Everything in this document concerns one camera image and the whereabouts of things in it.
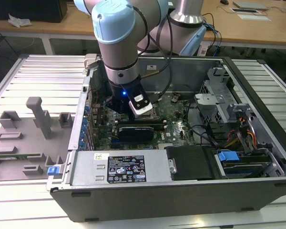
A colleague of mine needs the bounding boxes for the CPU socket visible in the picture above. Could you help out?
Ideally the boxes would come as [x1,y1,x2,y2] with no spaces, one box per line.
[133,104,159,120]

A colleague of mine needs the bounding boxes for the black installed RAM sticks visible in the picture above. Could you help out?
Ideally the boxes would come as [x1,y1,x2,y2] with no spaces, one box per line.
[116,118,167,130]

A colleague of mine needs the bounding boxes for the black graphics card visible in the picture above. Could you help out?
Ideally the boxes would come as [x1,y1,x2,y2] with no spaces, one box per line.
[118,125,155,144]

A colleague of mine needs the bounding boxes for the green motherboard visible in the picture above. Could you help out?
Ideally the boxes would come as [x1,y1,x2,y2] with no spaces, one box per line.
[92,93,195,151]

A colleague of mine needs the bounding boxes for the grey power supply unit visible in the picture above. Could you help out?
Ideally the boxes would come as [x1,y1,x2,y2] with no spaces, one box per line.
[70,150,174,186]

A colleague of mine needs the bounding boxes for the wooden desk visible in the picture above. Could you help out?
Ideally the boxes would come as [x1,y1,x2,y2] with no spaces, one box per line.
[0,0,286,51]

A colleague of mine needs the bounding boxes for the blue case latch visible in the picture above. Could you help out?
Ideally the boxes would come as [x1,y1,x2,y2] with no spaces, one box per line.
[47,166,64,177]

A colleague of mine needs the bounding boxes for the black plastic shroud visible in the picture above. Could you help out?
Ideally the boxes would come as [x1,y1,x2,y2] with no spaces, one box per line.
[165,146,217,181]

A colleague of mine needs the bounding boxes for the silver metal drive cage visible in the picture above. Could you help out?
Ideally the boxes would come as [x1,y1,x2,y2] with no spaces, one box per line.
[194,67,251,124]

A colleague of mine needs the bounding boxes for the black open PC case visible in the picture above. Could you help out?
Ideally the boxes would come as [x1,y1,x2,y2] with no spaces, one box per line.
[46,53,286,223]

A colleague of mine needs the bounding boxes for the grey plastic parts rack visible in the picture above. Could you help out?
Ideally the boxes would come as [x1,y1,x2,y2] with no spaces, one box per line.
[0,96,75,182]

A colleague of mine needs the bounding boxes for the green RAM stick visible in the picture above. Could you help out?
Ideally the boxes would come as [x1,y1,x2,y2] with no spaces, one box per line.
[0,155,29,161]

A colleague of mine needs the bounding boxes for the blue disk carrier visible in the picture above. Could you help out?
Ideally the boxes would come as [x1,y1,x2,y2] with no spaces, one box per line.
[217,151,240,166]

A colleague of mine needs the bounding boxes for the crumpled white paper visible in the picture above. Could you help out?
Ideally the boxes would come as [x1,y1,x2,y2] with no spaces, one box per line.
[8,13,33,28]

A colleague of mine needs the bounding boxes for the black box on desk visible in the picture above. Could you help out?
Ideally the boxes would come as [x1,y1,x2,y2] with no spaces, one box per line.
[0,0,69,23]

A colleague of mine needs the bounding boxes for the grey laptop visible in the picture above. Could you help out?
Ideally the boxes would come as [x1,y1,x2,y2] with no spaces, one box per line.
[233,0,269,11]

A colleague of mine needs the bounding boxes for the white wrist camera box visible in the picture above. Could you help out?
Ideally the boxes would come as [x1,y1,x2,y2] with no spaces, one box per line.
[128,94,153,117]

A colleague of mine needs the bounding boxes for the grey case handle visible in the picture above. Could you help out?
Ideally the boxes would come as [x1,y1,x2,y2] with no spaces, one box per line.
[83,53,99,70]

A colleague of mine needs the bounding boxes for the black camera cable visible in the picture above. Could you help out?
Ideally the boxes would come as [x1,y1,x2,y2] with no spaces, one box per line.
[147,14,174,104]

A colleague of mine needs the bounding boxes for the blue cable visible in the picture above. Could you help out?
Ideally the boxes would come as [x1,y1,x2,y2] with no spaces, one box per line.
[205,22,224,53]

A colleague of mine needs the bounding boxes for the orange and yellow wires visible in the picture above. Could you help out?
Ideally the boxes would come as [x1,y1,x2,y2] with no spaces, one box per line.
[225,130,257,149]

